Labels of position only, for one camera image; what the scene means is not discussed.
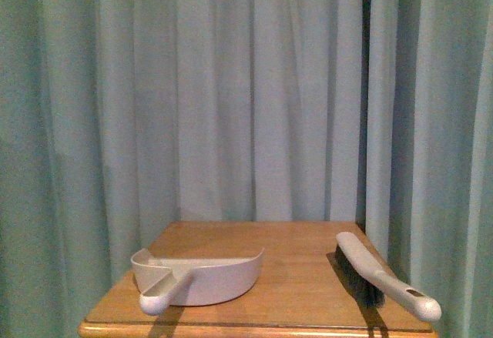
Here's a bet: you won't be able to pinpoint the beige plastic dustpan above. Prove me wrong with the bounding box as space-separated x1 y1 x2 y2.
131 249 263 316

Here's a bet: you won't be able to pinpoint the light green left curtain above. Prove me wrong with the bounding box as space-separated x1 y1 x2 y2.
1 0 362 337

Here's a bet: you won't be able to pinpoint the light green curtain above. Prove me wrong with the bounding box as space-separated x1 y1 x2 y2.
365 0 492 337
1 0 362 337

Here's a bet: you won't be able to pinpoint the beige hand brush black bristles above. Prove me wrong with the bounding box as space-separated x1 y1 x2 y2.
334 232 442 323

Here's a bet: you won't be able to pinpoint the light green right curtain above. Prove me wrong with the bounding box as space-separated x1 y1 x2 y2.
365 0 492 337

